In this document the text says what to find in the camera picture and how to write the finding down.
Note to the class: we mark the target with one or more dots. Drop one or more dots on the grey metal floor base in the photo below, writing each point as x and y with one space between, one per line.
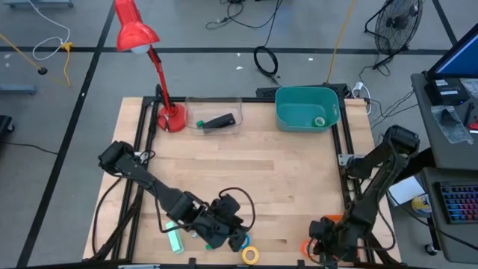
18 89
37 3

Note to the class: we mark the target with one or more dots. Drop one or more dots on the clear plastic bag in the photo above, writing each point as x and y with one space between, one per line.
453 127

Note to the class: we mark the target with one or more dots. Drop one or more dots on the rainbow backlit keyboard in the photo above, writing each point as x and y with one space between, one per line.
461 203

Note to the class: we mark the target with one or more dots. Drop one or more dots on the orange mesh basket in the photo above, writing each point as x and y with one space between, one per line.
334 217

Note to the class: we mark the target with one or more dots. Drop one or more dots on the computer monitor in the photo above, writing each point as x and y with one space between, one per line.
459 60

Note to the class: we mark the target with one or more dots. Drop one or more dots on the red desk lamp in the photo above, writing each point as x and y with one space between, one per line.
132 33

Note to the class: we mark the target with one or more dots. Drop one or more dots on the teal plastic bin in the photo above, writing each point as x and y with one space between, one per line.
298 104

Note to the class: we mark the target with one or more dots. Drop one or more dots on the clear plastic bin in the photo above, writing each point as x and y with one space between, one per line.
231 106

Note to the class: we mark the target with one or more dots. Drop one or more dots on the red small tool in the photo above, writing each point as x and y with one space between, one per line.
474 126

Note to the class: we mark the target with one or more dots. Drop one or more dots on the green tape roll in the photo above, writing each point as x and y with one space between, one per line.
314 121

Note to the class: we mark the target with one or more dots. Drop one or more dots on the orange tape roll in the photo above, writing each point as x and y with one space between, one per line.
304 248

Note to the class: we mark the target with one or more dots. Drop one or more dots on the black floor fan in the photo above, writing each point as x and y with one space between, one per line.
397 22

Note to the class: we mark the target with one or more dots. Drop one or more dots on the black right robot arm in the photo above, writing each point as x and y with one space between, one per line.
377 179

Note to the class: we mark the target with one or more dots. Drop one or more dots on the black mini computer box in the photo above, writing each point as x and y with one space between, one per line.
446 91

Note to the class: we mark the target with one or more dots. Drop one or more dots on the black stapler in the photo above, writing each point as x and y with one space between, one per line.
220 122

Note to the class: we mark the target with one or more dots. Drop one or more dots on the white power adapter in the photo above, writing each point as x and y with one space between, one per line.
358 86

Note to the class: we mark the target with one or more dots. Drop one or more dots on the yellow tape roll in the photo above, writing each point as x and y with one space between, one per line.
243 255

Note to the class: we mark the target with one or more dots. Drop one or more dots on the black power strip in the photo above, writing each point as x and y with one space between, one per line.
267 91

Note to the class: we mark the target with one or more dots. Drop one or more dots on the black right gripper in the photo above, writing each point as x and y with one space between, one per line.
328 243

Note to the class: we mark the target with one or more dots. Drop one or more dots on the grey side desk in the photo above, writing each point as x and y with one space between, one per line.
438 149

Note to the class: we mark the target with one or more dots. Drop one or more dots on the black aluminium rig frame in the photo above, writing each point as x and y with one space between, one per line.
135 224

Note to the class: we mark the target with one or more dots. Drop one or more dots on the black pen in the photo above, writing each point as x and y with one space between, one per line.
469 114

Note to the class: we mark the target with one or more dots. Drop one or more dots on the black round floor cap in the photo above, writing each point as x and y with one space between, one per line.
42 70

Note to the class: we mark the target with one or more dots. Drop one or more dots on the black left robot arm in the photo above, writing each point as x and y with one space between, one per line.
164 194

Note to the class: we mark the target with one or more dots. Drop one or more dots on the mint green stapler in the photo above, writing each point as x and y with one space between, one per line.
174 239

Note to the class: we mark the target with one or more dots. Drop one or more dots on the white paper sheet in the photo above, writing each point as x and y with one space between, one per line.
407 190

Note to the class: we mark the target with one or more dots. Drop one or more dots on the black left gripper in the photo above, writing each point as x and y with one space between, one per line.
216 233

